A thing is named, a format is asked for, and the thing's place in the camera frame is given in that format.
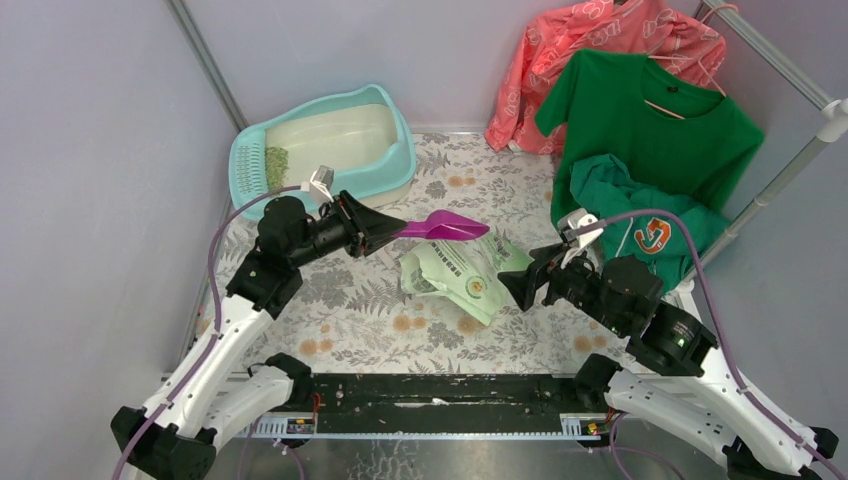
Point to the green litter pile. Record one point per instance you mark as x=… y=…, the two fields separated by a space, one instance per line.
x=276 y=167

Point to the metal clothes rack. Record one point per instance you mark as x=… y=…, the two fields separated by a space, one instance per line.
x=781 y=284

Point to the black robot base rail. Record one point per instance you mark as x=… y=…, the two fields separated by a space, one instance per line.
x=508 y=405

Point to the pink patterned garment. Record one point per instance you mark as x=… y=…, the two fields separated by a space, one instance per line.
x=685 y=47

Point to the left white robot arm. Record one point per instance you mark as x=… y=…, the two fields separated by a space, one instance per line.
x=178 y=432

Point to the green t-shirt on hanger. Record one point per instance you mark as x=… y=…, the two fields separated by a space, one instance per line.
x=678 y=137

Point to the teal cat litter box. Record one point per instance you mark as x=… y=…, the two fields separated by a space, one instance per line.
x=361 y=135

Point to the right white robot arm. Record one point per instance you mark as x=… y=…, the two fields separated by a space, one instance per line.
x=732 y=421

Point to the green jersey with orange logo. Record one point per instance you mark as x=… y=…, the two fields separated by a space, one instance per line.
x=603 y=186

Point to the floral patterned mat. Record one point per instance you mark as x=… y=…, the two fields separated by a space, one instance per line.
x=352 y=316

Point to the green cat litter bag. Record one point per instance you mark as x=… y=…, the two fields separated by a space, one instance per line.
x=464 y=272

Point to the purple litter scoop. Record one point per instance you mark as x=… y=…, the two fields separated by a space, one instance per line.
x=444 y=225

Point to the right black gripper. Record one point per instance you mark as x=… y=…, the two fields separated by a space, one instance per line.
x=520 y=284

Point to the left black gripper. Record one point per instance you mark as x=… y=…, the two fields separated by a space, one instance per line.
x=376 y=227

